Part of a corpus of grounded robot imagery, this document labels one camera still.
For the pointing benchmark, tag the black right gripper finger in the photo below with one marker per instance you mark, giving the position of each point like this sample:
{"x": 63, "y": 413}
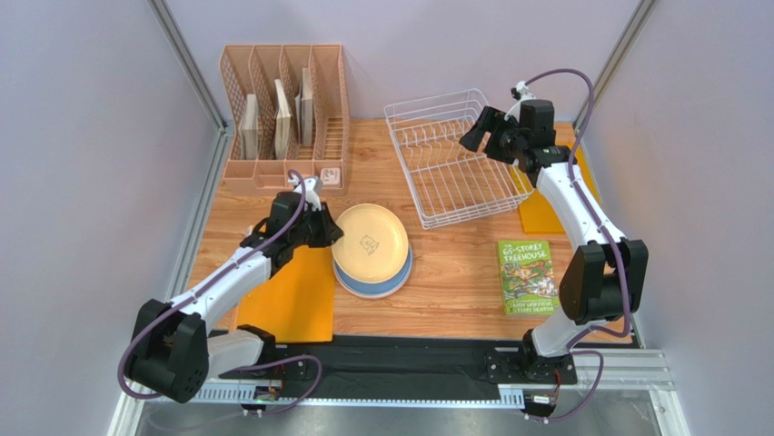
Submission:
{"x": 471, "y": 140}
{"x": 491, "y": 121}

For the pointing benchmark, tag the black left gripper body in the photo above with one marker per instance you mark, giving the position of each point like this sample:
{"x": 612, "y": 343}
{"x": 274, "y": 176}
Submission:
{"x": 312, "y": 216}

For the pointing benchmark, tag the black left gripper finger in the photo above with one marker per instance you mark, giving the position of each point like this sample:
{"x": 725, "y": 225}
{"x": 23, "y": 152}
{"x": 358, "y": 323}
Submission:
{"x": 330, "y": 230}
{"x": 323, "y": 237}

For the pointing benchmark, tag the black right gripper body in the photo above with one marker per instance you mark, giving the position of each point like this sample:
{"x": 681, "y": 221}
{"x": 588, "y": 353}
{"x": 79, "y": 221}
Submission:
{"x": 494, "y": 135}

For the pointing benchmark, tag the yellow plate with bear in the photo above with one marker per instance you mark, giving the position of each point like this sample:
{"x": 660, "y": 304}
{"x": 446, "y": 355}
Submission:
{"x": 374, "y": 246}

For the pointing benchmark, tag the blue plate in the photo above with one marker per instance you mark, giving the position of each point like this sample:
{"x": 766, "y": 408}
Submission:
{"x": 375, "y": 290}

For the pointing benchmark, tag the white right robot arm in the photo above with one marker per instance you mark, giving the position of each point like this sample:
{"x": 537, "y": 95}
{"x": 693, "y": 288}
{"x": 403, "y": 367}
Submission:
{"x": 602, "y": 285}

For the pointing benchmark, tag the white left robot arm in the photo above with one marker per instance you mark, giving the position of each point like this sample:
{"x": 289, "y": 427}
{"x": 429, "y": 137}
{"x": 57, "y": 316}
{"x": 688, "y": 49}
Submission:
{"x": 172, "y": 352}

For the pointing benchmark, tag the white power adapter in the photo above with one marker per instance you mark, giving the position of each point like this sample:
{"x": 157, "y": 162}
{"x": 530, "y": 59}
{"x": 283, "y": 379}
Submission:
{"x": 331, "y": 177}

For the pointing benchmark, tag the orange mat right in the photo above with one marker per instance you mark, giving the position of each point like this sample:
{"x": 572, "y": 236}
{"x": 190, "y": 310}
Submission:
{"x": 537, "y": 216}

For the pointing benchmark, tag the orange mat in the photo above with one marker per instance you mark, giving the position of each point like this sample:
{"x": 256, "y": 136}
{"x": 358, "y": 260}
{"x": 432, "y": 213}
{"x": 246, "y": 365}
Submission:
{"x": 297, "y": 304}
{"x": 537, "y": 216}

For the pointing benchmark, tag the orange mat left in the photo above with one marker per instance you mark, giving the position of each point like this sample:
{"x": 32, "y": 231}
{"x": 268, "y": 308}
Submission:
{"x": 297, "y": 304}

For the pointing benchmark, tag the beige book middle slot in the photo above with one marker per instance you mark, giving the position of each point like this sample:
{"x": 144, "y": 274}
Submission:
{"x": 283, "y": 122}

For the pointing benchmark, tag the beige book slot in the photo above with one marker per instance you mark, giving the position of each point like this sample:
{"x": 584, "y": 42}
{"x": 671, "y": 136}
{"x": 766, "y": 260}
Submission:
{"x": 304, "y": 106}
{"x": 283, "y": 122}
{"x": 249, "y": 128}

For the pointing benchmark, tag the beige book left slot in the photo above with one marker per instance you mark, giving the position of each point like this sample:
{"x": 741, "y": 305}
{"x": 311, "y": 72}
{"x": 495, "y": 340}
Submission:
{"x": 249, "y": 128}

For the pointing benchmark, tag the pink plastic file organizer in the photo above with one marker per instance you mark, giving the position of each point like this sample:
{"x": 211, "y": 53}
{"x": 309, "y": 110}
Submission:
{"x": 252, "y": 69}

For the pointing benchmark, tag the beige book right slot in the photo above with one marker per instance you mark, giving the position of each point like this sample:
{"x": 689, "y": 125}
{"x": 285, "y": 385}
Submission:
{"x": 304, "y": 106}

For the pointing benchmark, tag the green treehouse book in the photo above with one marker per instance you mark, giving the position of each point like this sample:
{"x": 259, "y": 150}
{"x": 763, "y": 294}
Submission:
{"x": 527, "y": 278}

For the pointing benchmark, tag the white wire dish rack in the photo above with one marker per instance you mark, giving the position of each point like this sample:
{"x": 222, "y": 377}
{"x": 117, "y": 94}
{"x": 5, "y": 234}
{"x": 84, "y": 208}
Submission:
{"x": 448, "y": 183}

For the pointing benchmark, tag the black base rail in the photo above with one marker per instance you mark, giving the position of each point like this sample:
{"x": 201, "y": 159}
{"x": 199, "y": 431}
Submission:
{"x": 394, "y": 368}

